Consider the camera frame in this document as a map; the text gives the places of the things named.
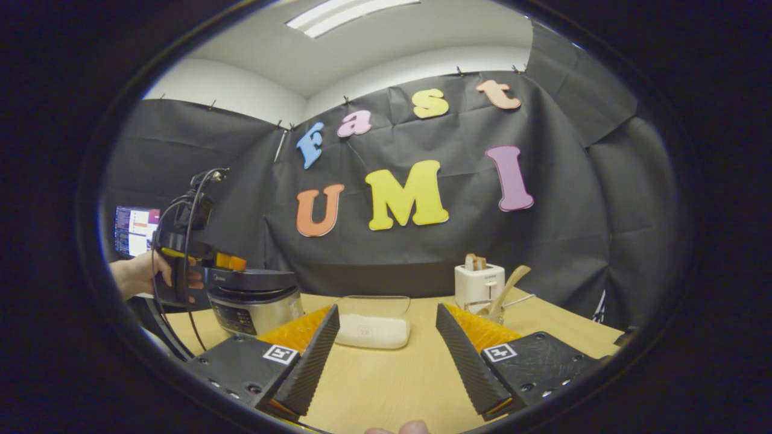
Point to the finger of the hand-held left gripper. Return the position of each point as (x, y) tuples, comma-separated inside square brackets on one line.
[(223, 260), (239, 264)]

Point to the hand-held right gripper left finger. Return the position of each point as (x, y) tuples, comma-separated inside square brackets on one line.
[(310, 361)]

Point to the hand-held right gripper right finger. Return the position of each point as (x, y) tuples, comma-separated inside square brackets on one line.
[(464, 361)]

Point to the black silver rice cooker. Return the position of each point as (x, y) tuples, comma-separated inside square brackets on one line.
[(253, 310)]

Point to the clear chopstick holder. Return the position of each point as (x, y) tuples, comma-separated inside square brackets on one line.
[(476, 310)]

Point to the clear box of white rice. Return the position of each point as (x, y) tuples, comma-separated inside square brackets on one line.
[(371, 331)]

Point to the wooden spoon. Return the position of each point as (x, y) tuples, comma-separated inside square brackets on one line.
[(512, 280)]

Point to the computer monitor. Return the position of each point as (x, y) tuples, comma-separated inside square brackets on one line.
[(136, 232)]

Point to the white toaster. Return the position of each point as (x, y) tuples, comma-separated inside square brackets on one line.
[(479, 283)]

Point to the toasted bread slice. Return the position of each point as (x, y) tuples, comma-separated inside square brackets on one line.
[(474, 262)]

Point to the black backdrop cloth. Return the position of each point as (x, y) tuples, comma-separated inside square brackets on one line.
[(422, 259)]

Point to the ceiling light panel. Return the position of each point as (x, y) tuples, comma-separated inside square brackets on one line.
[(350, 17)]

